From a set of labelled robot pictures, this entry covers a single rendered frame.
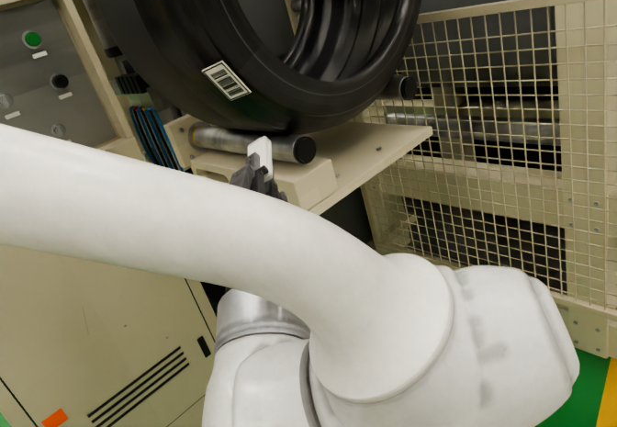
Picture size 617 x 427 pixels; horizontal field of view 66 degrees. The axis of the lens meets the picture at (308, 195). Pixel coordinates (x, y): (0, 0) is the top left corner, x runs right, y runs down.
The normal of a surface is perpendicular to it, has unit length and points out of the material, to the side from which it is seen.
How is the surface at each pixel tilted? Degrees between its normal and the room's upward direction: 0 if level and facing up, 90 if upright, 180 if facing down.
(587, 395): 0
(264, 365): 13
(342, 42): 47
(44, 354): 90
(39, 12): 90
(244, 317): 22
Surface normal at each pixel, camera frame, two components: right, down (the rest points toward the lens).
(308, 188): 0.65, 0.16
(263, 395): -0.54, -0.58
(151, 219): 0.18, -0.02
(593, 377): -0.26, -0.87
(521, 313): 0.00, -0.55
